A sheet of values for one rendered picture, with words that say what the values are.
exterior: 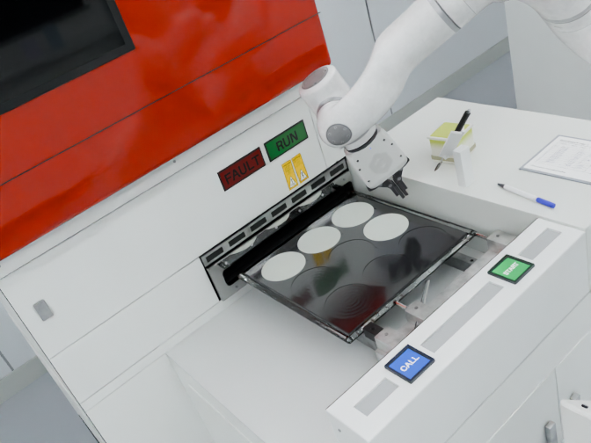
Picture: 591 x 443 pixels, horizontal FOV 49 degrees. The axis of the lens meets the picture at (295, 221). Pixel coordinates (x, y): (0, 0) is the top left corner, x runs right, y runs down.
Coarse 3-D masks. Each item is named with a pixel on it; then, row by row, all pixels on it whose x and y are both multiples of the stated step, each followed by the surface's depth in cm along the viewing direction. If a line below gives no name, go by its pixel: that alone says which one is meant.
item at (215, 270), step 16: (336, 176) 159; (320, 192) 155; (288, 208) 153; (304, 208) 154; (272, 224) 149; (256, 240) 147; (288, 240) 154; (224, 256) 144; (240, 256) 146; (208, 272) 142; (224, 288) 145; (240, 288) 148
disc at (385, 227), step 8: (384, 216) 146; (392, 216) 145; (400, 216) 144; (368, 224) 145; (376, 224) 144; (384, 224) 143; (392, 224) 142; (400, 224) 142; (408, 224) 141; (368, 232) 143; (376, 232) 142; (384, 232) 141; (392, 232) 140; (400, 232) 139; (376, 240) 139; (384, 240) 138
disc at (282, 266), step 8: (280, 256) 145; (288, 256) 144; (296, 256) 143; (272, 264) 143; (280, 264) 142; (288, 264) 141; (296, 264) 141; (304, 264) 140; (264, 272) 141; (272, 272) 141; (280, 272) 140; (288, 272) 139; (296, 272) 138; (272, 280) 138
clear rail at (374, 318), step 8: (472, 232) 131; (464, 240) 130; (456, 248) 129; (448, 256) 128; (432, 264) 127; (440, 264) 127; (424, 272) 125; (432, 272) 126; (416, 280) 124; (408, 288) 123; (400, 296) 122; (392, 304) 121; (384, 312) 120; (368, 320) 119; (376, 320) 119; (360, 328) 118; (352, 336) 117
